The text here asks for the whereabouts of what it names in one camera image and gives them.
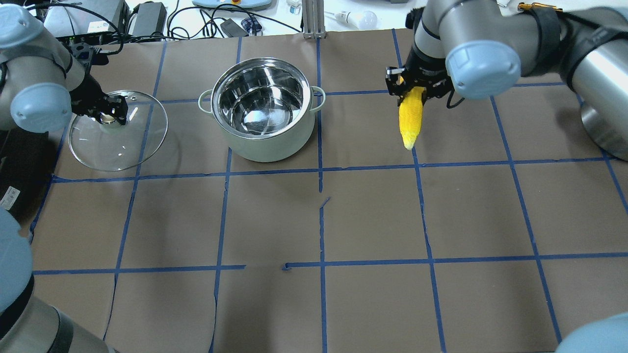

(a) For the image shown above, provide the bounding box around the glass pot lid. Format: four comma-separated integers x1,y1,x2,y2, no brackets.
68,90,168,172

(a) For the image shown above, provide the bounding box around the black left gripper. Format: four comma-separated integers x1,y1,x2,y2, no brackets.
74,89,128,126

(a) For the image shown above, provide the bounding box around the grey electronics box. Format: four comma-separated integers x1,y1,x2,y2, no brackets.
44,0,130,37

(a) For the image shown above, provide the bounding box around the white light bulb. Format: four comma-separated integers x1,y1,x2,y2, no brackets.
324,10,378,30

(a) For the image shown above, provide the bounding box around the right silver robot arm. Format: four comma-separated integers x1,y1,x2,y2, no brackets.
386,0,628,160

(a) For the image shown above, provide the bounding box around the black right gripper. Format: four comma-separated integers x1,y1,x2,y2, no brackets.
385,64,454,106

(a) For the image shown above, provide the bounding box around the aluminium profile post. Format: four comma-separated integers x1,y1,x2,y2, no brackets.
301,0,327,40

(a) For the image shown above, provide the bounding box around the pale green steel pot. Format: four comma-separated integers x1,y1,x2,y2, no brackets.
197,57,327,163

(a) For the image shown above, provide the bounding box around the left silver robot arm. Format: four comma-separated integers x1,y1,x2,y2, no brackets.
0,4,128,133

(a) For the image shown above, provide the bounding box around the yellow corn cob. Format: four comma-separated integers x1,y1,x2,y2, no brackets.
398,87,425,151

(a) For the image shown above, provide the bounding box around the small black adapter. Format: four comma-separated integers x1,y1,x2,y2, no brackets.
220,19,249,38

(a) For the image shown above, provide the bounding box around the black cable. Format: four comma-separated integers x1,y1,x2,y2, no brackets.
167,0,302,40

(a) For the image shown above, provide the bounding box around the black power adapter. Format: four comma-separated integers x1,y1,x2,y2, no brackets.
130,1,167,38

